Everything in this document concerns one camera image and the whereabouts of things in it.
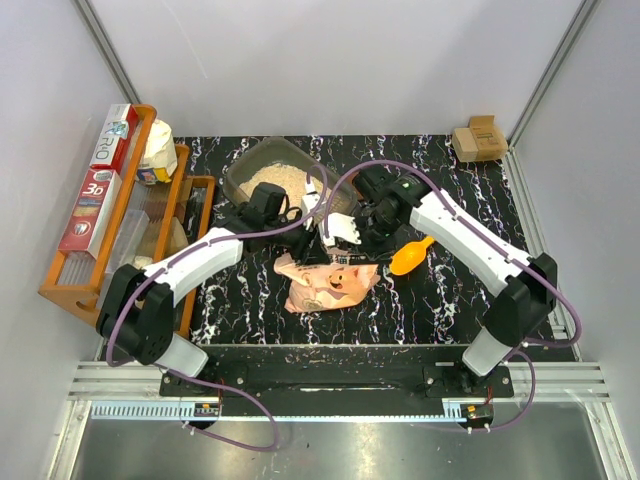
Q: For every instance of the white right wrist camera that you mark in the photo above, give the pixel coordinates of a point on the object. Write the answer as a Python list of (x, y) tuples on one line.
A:
[(339, 227)]

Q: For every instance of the yellow plastic litter scoop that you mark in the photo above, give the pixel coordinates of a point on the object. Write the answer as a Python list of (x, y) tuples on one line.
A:
[(410, 256)]

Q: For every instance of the red white toothpaste box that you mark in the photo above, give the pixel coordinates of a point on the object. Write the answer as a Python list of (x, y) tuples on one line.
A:
[(90, 215), (115, 137)]

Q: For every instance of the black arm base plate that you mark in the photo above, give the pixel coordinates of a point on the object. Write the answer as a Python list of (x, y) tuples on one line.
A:
[(429, 370)]

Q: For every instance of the red white toothpaste box upper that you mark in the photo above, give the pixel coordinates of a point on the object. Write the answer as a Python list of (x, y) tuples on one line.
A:
[(115, 137)]

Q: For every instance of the white paper flour bag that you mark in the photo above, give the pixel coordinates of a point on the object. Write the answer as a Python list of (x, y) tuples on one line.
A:
[(159, 160)]

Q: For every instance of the brown cardboard box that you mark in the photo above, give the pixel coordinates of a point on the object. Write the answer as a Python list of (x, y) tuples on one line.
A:
[(482, 140)]

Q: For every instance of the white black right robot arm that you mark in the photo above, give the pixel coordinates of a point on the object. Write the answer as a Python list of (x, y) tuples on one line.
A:
[(521, 285)]

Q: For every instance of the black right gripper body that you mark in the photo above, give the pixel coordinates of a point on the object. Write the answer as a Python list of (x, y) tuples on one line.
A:
[(377, 233)]

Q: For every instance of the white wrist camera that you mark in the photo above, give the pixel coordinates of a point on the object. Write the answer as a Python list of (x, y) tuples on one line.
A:
[(339, 227), (309, 201)]

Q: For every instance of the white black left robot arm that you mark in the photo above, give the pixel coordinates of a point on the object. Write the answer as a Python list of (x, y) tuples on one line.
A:
[(137, 316)]

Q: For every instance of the pink cat litter bag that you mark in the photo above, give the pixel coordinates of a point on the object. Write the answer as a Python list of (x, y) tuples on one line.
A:
[(316, 288)]

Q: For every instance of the tan kraft paper bag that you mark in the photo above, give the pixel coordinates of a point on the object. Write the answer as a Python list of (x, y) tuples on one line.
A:
[(177, 239)]

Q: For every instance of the orange wooden rack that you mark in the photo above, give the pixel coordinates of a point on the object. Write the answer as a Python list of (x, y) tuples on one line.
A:
[(117, 218)]

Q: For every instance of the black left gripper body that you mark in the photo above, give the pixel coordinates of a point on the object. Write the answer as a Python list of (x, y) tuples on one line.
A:
[(296, 241)]

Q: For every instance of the clear plastic container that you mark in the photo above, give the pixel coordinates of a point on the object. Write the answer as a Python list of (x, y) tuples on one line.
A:
[(130, 234)]

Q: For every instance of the grey plastic litter box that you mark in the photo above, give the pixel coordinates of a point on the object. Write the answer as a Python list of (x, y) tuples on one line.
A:
[(274, 160)]

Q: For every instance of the white round cup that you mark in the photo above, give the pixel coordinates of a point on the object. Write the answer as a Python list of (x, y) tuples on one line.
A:
[(140, 262)]

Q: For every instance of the orange wooden tray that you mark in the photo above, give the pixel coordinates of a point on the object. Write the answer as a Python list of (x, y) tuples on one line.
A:
[(193, 210)]

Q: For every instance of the aluminium rail frame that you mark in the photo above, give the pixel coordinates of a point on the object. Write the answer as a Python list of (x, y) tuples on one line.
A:
[(142, 422)]

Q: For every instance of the red white toothpaste box lower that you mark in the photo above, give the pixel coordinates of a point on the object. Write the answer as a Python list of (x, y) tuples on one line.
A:
[(90, 215)]

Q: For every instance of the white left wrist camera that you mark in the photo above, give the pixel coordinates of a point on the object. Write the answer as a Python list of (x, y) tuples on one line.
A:
[(309, 201)]

